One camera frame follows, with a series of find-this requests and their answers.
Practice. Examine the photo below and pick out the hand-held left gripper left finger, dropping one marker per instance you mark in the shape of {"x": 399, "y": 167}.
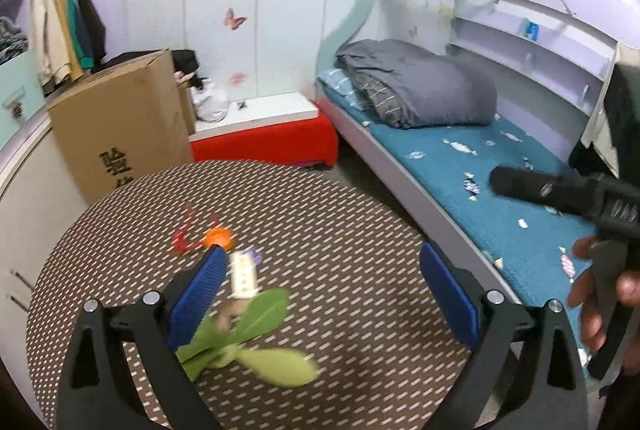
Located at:
{"x": 200, "y": 300}

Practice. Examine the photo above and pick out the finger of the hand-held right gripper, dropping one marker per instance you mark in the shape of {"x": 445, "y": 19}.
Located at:
{"x": 535, "y": 187}

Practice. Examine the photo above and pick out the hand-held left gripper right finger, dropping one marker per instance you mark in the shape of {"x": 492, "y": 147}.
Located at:
{"x": 450, "y": 297}

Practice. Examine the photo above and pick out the green leaf plush toy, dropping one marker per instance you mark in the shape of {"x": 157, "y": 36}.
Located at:
{"x": 260, "y": 315}

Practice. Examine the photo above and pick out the person's right hand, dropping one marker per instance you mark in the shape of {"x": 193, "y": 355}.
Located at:
{"x": 587, "y": 305}

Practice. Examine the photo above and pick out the small white strip packet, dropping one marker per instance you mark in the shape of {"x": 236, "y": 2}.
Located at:
{"x": 243, "y": 277}

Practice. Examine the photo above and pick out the red plastic piece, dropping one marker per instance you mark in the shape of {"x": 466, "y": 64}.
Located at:
{"x": 180, "y": 241}

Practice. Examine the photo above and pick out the orange plastic piece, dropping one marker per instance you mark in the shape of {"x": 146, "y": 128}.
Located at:
{"x": 219, "y": 238}

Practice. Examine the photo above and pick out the scattered candy wrappers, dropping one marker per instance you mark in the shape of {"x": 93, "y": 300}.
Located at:
{"x": 470, "y": 187}

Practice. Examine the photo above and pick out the grey quilt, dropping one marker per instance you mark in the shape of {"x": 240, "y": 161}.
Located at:
{"x": 420, "y": 84}

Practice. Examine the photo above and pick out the small blue packet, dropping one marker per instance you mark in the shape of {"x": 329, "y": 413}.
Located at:
{"x": 532, "y": 30}

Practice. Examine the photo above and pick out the red bench with white top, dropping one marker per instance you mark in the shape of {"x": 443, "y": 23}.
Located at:
{"x": 260, "y": 142}

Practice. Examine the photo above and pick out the white plastic bag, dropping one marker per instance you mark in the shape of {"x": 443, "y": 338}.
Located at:
{"x": 210, "y": 103}

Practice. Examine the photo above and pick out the large cardboard box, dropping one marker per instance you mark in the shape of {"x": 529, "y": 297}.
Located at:
{"x": 120, "y": 119}

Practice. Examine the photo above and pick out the white curved cabinet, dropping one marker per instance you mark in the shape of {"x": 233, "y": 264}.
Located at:
{"x": 30, "y": 190}

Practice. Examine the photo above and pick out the blue checked pillow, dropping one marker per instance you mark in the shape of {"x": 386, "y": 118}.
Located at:
{"x": 345, "y": 87}

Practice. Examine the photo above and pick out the faint pink butterfly sticker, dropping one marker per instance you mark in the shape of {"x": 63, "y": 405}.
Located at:
{"x": 239, "y": 78}

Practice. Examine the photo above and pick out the pinecone drawer pendant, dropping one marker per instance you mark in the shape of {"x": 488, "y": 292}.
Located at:
{"x": 17, "y": 109}

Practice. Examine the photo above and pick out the yellow hanging garment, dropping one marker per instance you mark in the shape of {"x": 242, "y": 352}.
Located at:
{"x": 72, "y": 54}

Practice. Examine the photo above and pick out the teal hanging garment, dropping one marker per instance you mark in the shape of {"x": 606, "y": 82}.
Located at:
{"x": 82, "y": 39}

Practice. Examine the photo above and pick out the narrow teal drawer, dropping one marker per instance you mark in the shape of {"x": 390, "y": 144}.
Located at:
{"x": 20, "y": 74}

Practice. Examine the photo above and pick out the black hanging garment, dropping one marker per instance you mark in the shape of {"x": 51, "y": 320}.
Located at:
{"x": 92, "y": 14}

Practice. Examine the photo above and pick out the cream hanging hoodie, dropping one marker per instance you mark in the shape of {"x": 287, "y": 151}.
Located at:
{"x": 47, "y": 24}

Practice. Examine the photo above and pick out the stack of folded grey clothes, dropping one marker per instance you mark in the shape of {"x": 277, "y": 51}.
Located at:
{"x": 11, "y": 40}

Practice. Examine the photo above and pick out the lavender bed wall shelf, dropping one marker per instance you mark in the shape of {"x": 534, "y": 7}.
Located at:
{"x": 500, "y": 34}

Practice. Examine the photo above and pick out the pink butterfly wall sticker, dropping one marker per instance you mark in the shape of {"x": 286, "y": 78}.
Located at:
{"x": 234, "y": 19}

